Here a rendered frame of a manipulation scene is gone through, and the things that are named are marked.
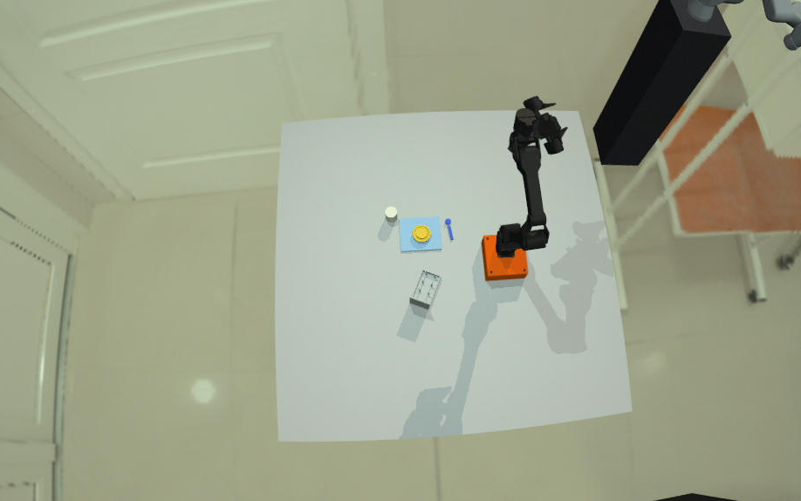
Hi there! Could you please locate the yellow plate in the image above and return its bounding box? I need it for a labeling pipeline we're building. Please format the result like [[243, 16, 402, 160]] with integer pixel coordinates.
[[413, 225, 431, 242]]

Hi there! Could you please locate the light blue mat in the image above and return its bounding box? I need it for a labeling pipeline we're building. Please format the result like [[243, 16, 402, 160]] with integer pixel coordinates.
[[400, 216, 442, 252]]

